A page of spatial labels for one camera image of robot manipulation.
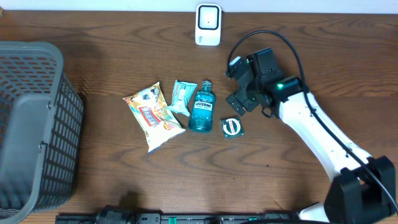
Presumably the grey plastic mesh basket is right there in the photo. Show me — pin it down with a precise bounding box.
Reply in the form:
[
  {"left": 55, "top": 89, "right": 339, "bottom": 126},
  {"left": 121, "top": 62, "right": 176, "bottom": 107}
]
[{"left": 1, "top": 41, "right": 84, "bottom": 223}]

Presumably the white barcode scanner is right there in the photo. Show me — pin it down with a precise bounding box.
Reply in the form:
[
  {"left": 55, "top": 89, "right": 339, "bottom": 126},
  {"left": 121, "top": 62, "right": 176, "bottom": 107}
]
[{"left": 195, "top": 3, "right": 222, "bottom": 46}]

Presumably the green wet wipes pack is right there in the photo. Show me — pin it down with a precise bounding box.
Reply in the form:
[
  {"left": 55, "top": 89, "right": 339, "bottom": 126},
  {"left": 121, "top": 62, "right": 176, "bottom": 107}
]
[{"left": 166, "top": 80, "right": 198, "bottom": 117}]

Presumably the green round-logo packet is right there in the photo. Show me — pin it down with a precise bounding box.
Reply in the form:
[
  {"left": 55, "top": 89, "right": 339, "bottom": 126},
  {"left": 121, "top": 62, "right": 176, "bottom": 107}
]
[{"left": 220, "top": 116, "right": 244, "bottom": 140}]

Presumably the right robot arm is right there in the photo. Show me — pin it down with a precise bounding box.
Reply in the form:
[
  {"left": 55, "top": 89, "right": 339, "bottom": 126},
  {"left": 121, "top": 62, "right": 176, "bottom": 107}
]
[{"left": 226, "top": 48, "right": 397, "bottom": 223}]

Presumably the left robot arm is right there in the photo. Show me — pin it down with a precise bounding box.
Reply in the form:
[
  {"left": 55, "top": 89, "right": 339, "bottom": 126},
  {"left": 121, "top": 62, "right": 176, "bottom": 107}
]
[{"left": 95, "top": 205, "right": 136, "bottom": 224}]

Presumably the orange snack bag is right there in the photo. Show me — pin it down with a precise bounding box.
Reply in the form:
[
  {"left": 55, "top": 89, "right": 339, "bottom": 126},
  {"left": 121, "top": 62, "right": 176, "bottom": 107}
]
[{"left": 123, "top": 82, "right": 185, "bottom": 154}]

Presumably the blue Listerine mouthwash bottle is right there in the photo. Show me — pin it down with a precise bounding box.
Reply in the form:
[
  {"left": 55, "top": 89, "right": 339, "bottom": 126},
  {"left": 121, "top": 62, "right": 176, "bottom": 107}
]
[{"left": 188, "top": 80, "right": 216, "bottom": 133}]

